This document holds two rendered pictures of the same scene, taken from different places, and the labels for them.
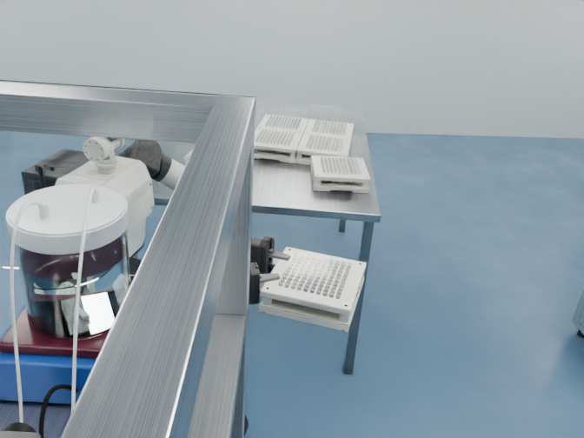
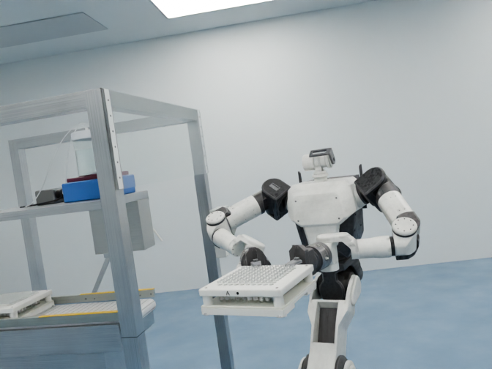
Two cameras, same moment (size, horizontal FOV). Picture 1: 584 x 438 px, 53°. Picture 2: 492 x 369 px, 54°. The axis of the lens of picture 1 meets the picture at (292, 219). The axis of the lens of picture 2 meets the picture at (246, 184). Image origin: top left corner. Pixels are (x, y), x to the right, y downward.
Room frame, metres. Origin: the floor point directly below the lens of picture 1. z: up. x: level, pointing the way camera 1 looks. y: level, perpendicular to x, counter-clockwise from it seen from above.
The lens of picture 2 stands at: (1.70, -1.37, 1.39)
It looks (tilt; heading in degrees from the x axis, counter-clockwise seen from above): 3 degrees down; 104
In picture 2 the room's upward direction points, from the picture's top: 8 degrees counter-clockwise
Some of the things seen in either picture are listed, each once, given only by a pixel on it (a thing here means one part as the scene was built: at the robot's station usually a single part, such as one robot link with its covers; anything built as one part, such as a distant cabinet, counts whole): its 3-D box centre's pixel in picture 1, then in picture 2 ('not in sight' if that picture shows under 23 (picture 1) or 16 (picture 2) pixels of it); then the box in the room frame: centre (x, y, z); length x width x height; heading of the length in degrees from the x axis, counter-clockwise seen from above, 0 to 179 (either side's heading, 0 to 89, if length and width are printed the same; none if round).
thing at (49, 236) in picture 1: (74, 255); (94, 150); (0.69, 0.30, 1.51); 0.15 x 0.15 x 0.19
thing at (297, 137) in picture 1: (275, 140); not in sight; (2.76, 0.11, 0.94); 0.25 x 0.24 x 0.02; 83
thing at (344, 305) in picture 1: (315, 278); (258, 280); (1.37, -0.08, 1.06); 0.25 x 0.24 x 0.02; 76
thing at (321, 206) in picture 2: not in sight; (329, 211); (1.54, 0.59, 1.14); 0.34 x 0.30 x 0.36; 166
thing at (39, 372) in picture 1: (80, 334); (100, 186); (0.69, 0.31, 1.37); 0.21 x 0.20 x 0.09; 91
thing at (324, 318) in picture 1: (314, 292); (261, 296); (1.37, -0.08, 1.01); 0.24 x 0.24 x 0.02; 76
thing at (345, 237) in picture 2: not in sight; (337, 247); (1.57, 0.24, 1.06); 0.13 x 0.07 x 0.09; 4
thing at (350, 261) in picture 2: not in sight; (340, 274); (1.54, 0.62, 0.87); 0.28 x 0.13 x 0.18; 76
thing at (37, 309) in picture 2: not in sight; (9, 313); (0.22, 0.26, 0.90); 0.24 x 0.24 x 0.02; 1
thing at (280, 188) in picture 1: (264, 144); not in sight; (2.90, 0.17, 0.86); 1.50 x 1.10 x 0.04; 179
